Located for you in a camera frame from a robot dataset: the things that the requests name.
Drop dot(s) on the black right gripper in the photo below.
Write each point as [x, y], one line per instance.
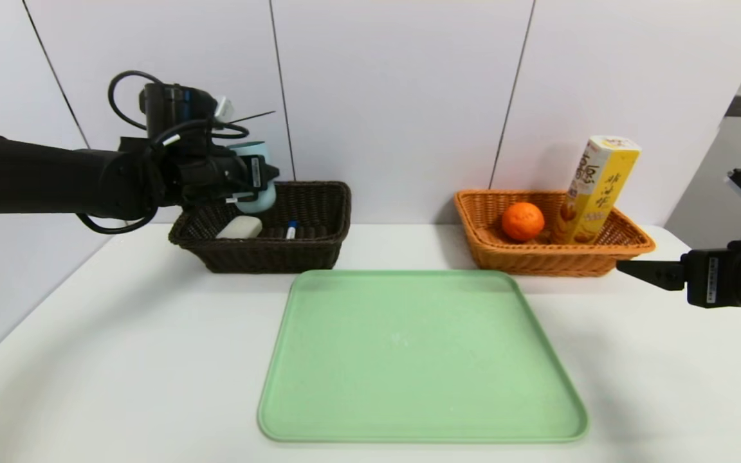
[710, 281]

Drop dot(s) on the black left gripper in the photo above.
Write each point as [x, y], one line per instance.
[256, 173]

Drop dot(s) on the blue-grey plastic cup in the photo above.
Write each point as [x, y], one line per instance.
[258, 202]

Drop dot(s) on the white soap bar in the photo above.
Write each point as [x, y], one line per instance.
[240, 227]

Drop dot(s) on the blue and white marker pen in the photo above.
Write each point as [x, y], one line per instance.
[291, 230]

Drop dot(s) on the yellow hexagonal cracker box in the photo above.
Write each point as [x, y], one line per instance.
[595, 193]

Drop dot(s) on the orange fruit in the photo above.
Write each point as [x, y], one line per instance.
[523, 222]

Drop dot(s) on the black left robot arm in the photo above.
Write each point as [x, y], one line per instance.
[55, 180]

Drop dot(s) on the orange wicker basket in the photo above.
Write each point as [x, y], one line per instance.
[576, 263]

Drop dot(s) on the dark brown wicker basket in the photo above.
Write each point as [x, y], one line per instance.
[261, 257]

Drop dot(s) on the thin grey zip tie tail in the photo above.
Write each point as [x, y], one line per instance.
[251, 117]

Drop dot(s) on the light green plastic tray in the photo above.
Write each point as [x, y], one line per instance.
[409, 360]

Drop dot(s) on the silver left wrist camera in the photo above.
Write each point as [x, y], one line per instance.
[224, 109]

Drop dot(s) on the black left camera mount bracket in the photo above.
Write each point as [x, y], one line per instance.
[174, 106]

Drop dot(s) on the dark grey wall plate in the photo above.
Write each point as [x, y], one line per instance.
[738, 107]

